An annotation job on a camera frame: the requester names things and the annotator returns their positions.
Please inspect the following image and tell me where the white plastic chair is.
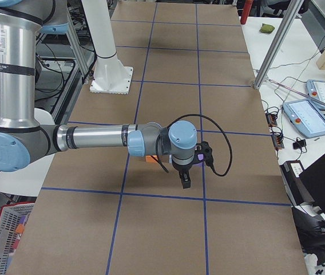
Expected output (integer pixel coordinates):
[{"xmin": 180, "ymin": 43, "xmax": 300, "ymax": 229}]
[{"xmin": 0, "ymin": 107, "xmax": 56, "ymax": 198}]

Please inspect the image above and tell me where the orange foam block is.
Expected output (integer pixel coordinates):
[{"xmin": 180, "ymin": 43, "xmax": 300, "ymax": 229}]
[{"xmin": 145, "ymin": 155, "xmax": 158, "ymax": 163}]

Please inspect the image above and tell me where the near blue teach pendant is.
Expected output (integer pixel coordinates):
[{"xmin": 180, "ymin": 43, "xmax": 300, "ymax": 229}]
[{"xmin": 283, "ymin": 99, "xmax": 325, "ymax": 138}]

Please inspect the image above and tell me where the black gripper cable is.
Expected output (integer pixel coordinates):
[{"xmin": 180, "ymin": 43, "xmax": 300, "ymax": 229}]
[{"xmin": 154, "ymin": 113, "xmax": 233, "ymax": 177}]

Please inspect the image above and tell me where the white red plastic basket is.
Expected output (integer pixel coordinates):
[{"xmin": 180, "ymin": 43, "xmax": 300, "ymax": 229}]
[{"xmin": 0, "ymin": 202, "xmax": 34, "ymax": 274}]

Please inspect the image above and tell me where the red fire extinguisher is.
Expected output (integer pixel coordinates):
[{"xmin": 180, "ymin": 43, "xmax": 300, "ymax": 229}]
[{"xmin": 240, "ymin": 0, "xmax": 253, "ymax": 25}]

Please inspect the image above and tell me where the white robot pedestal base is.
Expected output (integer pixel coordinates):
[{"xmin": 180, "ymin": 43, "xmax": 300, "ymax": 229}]
[{"xmin": 82, "ymin": 0, "xmax": 133, "ymax": 95}]

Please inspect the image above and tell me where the green bean bag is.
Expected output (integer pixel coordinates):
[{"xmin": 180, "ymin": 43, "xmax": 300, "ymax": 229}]
[{"xmin": 259, "ymin": 23, "xmax": 275, "ymax": 34}]

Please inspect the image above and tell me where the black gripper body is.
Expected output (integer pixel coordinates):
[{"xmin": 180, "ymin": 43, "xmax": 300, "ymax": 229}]
[{"xmin": 172, "ymin": 141, "xmax": 215, "ymax": 172}]

